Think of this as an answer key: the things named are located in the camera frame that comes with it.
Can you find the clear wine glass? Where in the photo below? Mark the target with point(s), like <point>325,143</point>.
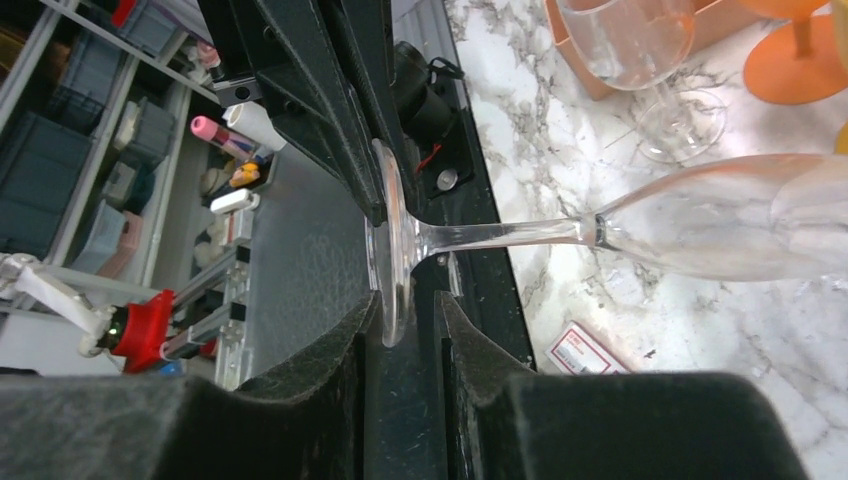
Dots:
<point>679,125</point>
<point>747,219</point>

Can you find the pink capped bottle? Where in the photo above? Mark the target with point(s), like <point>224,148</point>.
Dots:
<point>228,141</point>

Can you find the red white staples box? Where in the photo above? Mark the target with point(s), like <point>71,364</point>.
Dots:
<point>576,352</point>

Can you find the grey storage shelf background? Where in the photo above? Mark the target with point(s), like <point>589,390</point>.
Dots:
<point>99,170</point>

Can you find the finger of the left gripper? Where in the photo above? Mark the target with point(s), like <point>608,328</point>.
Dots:
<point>308,84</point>
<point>363,36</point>

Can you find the peach plastic file organizer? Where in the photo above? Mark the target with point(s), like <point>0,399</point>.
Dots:
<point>615,46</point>

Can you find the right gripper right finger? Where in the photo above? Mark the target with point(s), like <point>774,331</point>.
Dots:
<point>506,421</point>

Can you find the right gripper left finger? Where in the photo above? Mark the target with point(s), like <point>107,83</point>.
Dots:
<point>302,419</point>

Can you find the orange plastic wine glass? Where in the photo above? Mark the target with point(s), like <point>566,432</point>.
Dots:
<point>797,63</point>

